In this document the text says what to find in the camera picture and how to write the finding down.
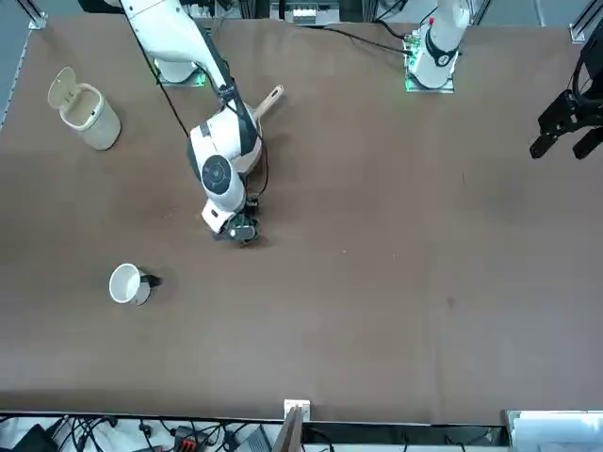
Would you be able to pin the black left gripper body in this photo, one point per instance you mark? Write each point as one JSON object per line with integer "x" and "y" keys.
{"x": 592, "y": 80}

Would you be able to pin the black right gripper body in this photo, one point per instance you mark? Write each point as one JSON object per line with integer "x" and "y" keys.
{"x": 247, "y": 239}

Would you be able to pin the green cloth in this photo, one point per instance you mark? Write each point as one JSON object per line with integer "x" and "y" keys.
{"x": 240, "y": 219}

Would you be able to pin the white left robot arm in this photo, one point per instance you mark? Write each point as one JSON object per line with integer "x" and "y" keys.
{"x": 438, "y": 42}

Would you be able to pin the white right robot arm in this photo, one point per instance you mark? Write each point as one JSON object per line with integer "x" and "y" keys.
{"x": 165, "y": 28}

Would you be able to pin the white cup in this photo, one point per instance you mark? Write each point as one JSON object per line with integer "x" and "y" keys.
{"x": 125, "y": 282}

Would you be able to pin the beige trash bin with lid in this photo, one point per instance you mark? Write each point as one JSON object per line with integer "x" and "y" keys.
{"x": 106, "y": 122}

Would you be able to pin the red and black device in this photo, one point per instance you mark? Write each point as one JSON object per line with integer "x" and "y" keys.
{"x": 186, "y": 443}

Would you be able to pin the grey power strip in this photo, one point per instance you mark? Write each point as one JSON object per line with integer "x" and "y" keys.
{"x": 304, "y": 16}

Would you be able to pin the silver metal plate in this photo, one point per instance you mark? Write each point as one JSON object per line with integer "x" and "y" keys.
{"x": 551, "y": 431}

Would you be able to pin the aluminium corner bracket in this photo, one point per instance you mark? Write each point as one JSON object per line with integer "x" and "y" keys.
{"x": 578, "y": 32}
{"x": 37, "y": 21}

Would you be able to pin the white bracket at table edge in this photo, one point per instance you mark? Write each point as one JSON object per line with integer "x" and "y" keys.
{"x": 304, "y": 407}

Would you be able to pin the metal support rail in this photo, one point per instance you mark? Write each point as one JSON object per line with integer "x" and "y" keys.
{"x": 291, "y": 433}

